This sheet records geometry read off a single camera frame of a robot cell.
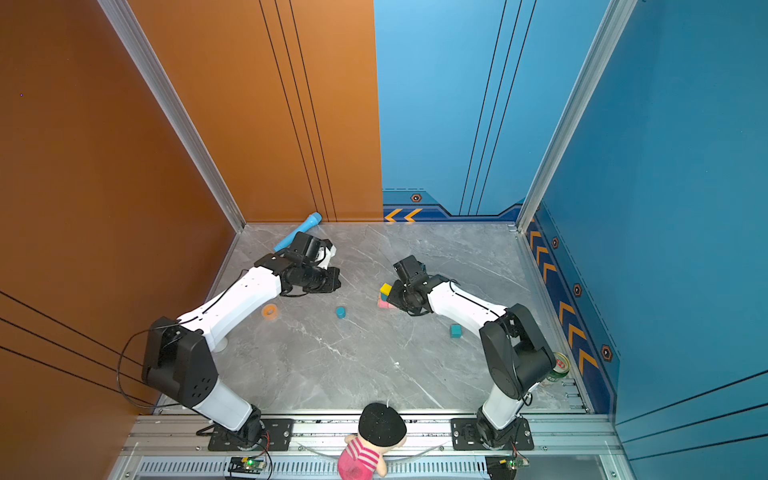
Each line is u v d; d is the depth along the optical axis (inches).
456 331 35.1
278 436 28.7
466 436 28.5
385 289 36.8
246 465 27.9
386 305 37.0
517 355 18.5
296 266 24.8
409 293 26.8
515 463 27.3
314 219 47.1
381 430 26.4
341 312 37.0
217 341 19.0
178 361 17.0
